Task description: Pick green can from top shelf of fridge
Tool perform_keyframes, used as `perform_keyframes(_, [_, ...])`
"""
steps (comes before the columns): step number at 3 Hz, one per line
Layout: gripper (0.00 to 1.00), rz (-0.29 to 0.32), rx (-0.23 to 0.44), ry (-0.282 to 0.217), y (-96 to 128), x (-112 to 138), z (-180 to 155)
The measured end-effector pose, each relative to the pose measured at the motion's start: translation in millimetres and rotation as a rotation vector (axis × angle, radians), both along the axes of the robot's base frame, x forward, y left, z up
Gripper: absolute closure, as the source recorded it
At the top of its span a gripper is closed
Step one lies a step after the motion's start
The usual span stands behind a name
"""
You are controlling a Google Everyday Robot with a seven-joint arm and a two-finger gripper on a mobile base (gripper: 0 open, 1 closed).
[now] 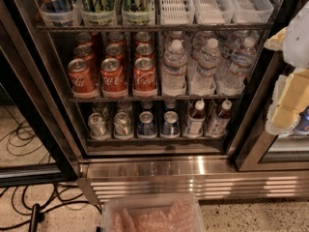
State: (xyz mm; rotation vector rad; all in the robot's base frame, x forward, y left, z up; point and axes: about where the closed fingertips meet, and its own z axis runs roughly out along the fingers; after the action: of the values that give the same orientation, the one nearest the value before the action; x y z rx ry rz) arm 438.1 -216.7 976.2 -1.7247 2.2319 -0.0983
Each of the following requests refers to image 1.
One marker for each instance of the silver can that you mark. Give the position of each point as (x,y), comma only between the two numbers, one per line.
(122,124)
(97,124)

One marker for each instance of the blue can bottom right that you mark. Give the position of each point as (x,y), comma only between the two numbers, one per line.
(171,124)

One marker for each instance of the middle wire shelf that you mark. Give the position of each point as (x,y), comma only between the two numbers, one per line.
(157,98)

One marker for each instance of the front middle water bottle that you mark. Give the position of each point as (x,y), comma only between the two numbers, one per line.
(206,69)

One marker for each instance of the coca-cola can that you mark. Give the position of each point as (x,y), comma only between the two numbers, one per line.
(81,76)
(86,53)
(113,76)
(116,51)
(144,74)
(145,50)

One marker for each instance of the fridge glass door right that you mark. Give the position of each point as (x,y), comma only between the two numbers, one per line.
(255,149)

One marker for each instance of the front right water bottle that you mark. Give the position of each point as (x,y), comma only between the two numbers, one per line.
(242,59)

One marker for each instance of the empty white tray middle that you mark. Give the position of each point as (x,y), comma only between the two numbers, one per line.
(213,11)

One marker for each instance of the stainless steel fridge base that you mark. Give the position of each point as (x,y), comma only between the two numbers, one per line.
(207,177)

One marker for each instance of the blue can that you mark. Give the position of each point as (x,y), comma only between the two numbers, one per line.
(171,124)
(146,125)

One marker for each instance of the silver can bottom left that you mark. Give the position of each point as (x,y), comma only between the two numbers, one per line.
(97,124)

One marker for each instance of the empty white tray right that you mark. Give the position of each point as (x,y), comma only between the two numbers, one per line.
(251,11)

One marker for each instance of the front left water bottle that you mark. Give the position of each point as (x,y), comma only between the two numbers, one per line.
(174,66)

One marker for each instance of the front left Coca-Cola can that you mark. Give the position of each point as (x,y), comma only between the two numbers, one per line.
(81,76)

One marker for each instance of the empty white tray left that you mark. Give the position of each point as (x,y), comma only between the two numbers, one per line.
(176,12)

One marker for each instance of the top wire shelf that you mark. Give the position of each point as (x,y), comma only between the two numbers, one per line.
(156,28)

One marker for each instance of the front middle Coca-Cola can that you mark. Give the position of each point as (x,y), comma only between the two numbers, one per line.
(113,76)

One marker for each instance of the clear plastic bin foreground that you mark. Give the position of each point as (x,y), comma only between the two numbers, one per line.
(170,212)

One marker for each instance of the wire shelf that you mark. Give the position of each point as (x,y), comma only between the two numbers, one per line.
(156,28)
(157,98)

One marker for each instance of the tea bottle white cap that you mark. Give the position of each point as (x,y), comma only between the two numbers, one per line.
(195,118)
(219,120)

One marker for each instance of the water bottle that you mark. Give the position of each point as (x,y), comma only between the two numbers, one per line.
(174,66)
(206,69)
(242,59)

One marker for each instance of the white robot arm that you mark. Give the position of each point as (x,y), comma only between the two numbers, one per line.
(296,44)

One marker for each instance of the front right Coca-Cola can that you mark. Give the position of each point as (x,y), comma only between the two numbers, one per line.
(144,74)

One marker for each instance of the left tea bottle white cap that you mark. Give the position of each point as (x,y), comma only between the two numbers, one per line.
(195,118)

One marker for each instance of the empty white tray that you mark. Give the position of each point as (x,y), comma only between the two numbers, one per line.
(176,12)
(251,11)
(213,11)

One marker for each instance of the right tea bottle white cap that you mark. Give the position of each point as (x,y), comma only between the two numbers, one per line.
(219,120)

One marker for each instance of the blue can bottom left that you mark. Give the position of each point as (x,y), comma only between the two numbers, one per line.
(146,125)

